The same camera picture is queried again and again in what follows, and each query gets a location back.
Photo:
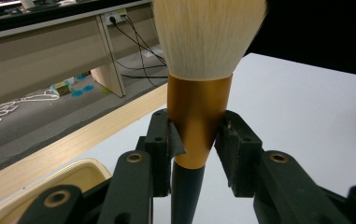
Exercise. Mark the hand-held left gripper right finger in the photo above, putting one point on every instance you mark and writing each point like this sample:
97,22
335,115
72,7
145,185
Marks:
239,155

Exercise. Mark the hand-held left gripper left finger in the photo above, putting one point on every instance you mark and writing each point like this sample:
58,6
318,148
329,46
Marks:
160,146

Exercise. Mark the makeup brush with gold ferrule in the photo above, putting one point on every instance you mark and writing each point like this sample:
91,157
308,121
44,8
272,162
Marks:
200,102

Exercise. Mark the beige square cup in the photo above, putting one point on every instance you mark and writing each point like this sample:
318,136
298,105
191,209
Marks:
82,175

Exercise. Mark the white table board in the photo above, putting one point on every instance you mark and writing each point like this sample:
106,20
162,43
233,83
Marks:
300,124

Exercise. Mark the small green floor item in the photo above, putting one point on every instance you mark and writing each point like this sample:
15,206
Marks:
105,90

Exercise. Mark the light wooden table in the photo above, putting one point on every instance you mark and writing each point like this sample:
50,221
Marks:
73,146

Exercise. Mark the blue floor disc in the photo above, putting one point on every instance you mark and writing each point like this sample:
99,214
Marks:
77,92
88,88

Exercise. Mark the small colourful box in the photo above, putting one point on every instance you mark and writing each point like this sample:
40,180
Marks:
61,87

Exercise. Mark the light wooden office desk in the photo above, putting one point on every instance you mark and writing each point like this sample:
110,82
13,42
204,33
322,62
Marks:
41,56

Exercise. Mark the dark office equipment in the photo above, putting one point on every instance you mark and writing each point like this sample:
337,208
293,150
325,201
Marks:
17,7

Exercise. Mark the white wall socket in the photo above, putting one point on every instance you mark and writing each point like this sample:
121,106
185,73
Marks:
115,16

